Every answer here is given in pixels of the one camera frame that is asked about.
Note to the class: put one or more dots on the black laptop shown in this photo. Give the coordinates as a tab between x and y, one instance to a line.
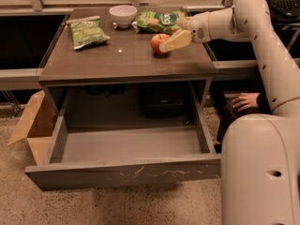
284	3

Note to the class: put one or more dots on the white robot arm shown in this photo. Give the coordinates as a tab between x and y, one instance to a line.
260	156

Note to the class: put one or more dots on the person's hand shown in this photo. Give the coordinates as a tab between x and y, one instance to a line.
245	101

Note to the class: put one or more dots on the red apple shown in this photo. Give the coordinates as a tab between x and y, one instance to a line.
156	40

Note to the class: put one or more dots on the cardboard box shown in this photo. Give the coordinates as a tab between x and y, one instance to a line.
35	126

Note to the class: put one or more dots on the white ceramic bowl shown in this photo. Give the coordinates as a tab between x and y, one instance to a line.
123	15

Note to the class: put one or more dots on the green chip bag left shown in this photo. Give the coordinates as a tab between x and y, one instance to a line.
86	31

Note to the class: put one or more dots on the grey cabinet with glass top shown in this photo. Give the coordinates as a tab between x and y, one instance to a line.
125	58

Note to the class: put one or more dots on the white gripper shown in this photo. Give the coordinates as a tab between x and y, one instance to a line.
196	26

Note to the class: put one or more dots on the seated person in dark clothes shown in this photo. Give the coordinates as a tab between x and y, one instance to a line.
228	113

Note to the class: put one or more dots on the green snack bag right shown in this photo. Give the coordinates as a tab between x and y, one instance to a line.
157	22

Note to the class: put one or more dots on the open grey drawer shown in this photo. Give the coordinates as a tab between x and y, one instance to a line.
103	141

